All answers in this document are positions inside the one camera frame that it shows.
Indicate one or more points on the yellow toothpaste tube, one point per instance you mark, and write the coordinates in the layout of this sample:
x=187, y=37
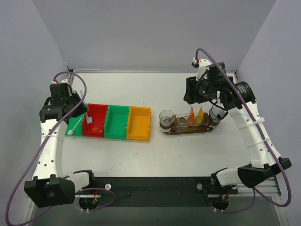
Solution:
x=200, y=116

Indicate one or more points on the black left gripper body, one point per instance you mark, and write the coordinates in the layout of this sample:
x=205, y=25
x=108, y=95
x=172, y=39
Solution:
x=76, y=108

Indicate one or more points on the orange toothpaste box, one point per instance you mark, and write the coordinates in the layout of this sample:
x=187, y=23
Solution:
x=191, y=117

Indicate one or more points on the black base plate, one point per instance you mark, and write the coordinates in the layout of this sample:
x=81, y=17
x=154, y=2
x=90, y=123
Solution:
x=153, y=192

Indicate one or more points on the green bin with cups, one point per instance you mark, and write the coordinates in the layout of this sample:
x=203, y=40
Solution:
x=116, y=122

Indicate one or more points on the green bin with toothbrushes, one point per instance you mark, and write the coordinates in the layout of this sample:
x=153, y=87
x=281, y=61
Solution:
x=76, y=118

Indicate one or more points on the white toothbrush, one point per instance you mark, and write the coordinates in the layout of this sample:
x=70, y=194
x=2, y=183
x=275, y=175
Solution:
x=74, y=127
x=88, y=118

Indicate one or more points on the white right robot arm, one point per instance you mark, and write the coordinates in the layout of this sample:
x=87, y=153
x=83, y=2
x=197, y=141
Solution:
x=265, y=160

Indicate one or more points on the dark wooden oval tray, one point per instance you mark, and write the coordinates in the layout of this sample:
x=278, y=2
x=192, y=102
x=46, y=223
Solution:
x=173, y=132

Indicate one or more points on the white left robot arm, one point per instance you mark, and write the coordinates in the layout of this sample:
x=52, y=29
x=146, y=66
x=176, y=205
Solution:
x=49, y=187

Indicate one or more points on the red bin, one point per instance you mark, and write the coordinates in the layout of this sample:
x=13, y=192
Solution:
x=96, y=128

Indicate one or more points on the clear glass cup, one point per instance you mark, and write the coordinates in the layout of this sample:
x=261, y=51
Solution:
x=216, y=114
x=166, y=120

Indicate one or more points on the yellow bin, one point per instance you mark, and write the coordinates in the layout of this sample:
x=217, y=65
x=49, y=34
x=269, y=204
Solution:
x=139, y=123

